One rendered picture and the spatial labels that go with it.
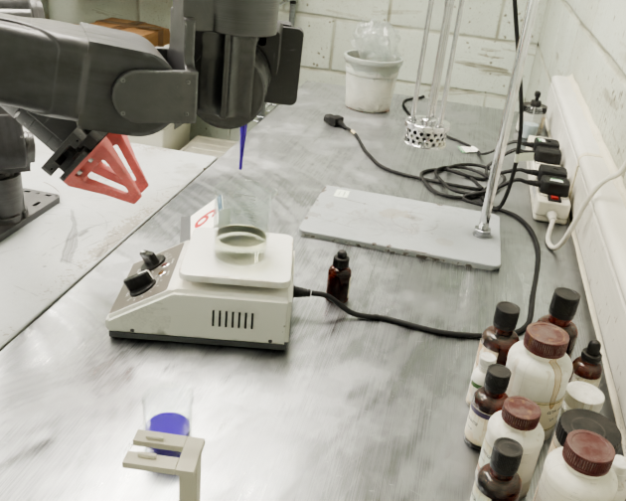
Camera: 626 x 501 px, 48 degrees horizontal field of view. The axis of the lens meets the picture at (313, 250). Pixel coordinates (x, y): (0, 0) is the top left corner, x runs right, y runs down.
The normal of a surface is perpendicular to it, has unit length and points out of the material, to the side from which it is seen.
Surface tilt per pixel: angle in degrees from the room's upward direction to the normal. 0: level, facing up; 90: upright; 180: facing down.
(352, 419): 0
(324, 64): 90
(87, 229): 0
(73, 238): 0
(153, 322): 90
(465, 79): 90
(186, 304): 90
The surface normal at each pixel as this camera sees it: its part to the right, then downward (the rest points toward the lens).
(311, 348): 0.09, -0.89
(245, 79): -0.01, 0.44
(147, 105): 0.36, 0.45
